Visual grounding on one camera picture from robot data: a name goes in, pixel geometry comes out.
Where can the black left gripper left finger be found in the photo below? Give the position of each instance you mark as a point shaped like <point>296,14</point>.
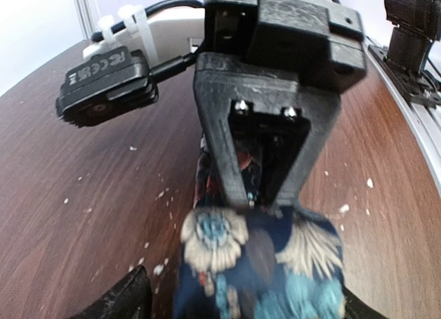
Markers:
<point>130,297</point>

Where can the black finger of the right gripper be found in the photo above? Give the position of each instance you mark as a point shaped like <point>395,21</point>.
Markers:
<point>216,85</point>

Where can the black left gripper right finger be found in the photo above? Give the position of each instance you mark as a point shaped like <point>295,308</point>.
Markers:
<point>355,308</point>

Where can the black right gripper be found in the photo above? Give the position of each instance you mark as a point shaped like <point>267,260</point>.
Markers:
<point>319,40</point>

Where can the navy floral patterned tie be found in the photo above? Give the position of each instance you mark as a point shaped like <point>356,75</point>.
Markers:
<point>262,262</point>

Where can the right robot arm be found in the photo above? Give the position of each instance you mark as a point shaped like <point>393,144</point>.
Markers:
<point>270,69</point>

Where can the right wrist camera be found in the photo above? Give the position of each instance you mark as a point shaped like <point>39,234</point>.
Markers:
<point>126,61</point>

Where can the aluminium front rail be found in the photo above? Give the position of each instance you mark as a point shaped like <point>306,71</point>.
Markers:
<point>424,122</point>

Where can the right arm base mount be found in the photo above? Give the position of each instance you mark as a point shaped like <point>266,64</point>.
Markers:
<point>416,28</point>

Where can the right aluminium frame post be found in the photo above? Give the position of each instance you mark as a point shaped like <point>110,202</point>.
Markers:
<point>88,14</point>

